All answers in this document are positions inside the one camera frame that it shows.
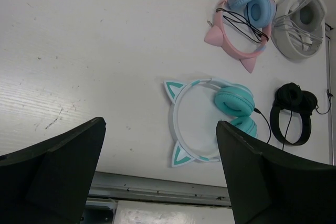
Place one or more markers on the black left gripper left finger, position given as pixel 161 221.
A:
pixel 49 182

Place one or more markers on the aluminium side rail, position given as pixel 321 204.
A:
pixel 330 56

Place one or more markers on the aluminium front rail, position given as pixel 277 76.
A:
pixel 117 198

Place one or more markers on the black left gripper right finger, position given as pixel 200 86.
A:
pixel 268 185

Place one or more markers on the pink blue cat-ear headphones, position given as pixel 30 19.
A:
pixel 256 14

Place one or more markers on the white grey headphones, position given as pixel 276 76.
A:
pixel 297 29

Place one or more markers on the black headphones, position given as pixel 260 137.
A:
pixel 290 97

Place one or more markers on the teal cat-ear headphones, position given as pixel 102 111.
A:
pixel 232 99

